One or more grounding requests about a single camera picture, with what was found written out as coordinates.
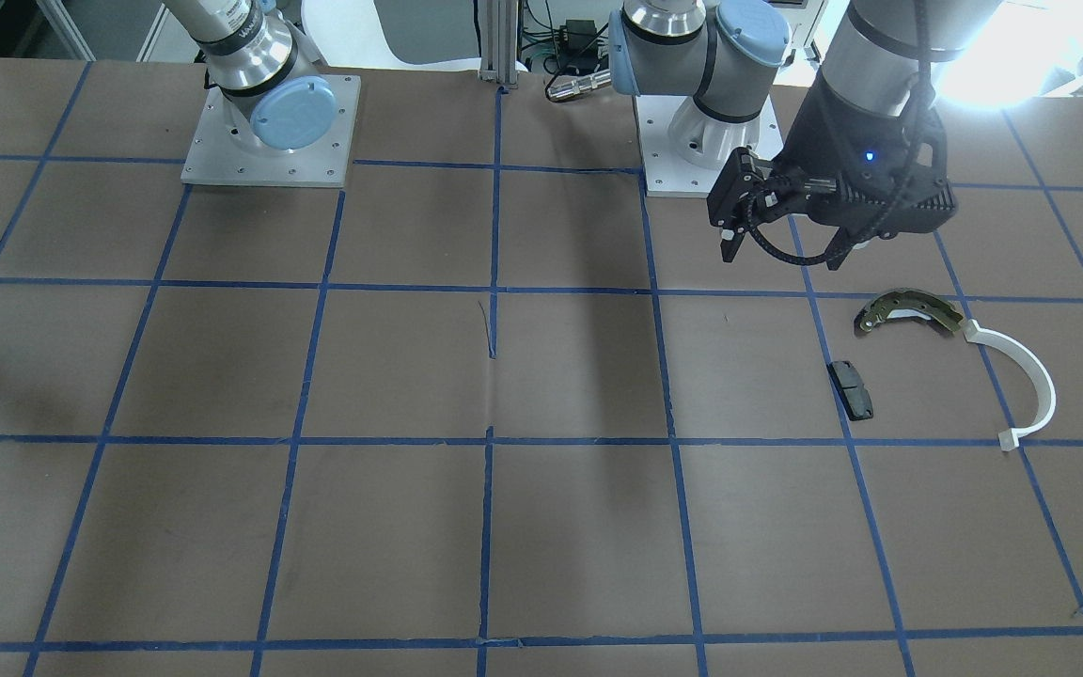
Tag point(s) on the black brake pad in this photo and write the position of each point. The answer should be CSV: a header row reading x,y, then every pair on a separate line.
x,y
852,391

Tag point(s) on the white curved plastic part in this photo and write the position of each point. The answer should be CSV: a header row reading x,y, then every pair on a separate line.
x,y
1031,365

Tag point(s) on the aluminium frame post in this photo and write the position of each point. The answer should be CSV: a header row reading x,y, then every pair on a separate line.
x,y
498,33

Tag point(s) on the olive brake shoe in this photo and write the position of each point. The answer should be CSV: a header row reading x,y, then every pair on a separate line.
x,y
908,304

